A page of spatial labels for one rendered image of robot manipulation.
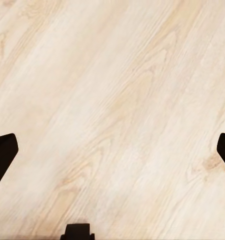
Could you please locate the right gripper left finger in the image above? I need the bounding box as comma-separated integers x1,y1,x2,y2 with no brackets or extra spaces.
0,133,19,181

